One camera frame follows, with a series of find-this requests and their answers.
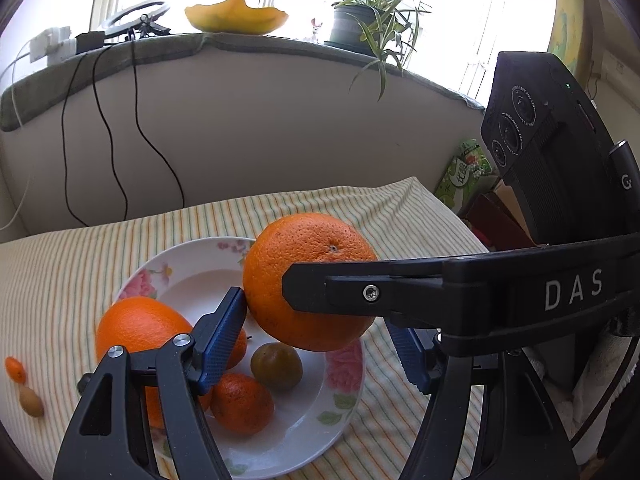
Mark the green tangerine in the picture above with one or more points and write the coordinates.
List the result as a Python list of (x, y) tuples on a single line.
[(276, 365)]

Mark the green snack packet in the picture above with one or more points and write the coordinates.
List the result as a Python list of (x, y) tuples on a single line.
[(457, 175)]

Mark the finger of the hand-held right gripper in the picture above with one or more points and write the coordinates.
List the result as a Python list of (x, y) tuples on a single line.
[(350, 290)]

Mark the white fluffy cloth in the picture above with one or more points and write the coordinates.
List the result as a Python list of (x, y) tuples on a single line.
[(600, 400)]

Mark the white floral plate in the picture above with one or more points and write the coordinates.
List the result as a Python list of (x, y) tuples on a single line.
[(200, 275)]

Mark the white power strip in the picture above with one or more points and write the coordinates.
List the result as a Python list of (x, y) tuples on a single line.
[(50, 44)]

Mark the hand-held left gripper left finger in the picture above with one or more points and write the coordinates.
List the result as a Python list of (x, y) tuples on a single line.
[(222, 340)]

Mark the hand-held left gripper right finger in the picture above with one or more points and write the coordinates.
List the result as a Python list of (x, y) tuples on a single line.
[(410, 355)]

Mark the yellow scalloped bowl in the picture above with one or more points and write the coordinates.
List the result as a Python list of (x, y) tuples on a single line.
[(235, 17)]

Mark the small black device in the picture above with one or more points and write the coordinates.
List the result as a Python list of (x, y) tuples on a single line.
[(90, 42)]

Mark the small orange kumquat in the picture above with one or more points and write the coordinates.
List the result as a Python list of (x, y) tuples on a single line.
[(15, 367)]

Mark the striped cloth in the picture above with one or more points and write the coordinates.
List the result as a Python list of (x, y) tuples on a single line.
[(75, 280)]

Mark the cardboard box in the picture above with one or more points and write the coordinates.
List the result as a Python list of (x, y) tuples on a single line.
[(500, 220)]

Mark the grey sill cloth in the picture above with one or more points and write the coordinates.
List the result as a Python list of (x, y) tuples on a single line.
[(150, 57)]

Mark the potted spider plant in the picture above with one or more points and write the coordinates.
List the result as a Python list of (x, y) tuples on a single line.
[(360, 20)]

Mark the orange tangerine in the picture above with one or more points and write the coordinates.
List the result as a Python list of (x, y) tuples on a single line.
[(242, 402), (239, 352)]

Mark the large orange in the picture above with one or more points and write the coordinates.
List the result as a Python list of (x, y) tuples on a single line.
[(135, 325), (300, 250)]

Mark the small figurine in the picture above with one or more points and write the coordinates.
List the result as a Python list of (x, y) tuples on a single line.
[(315, 30)]

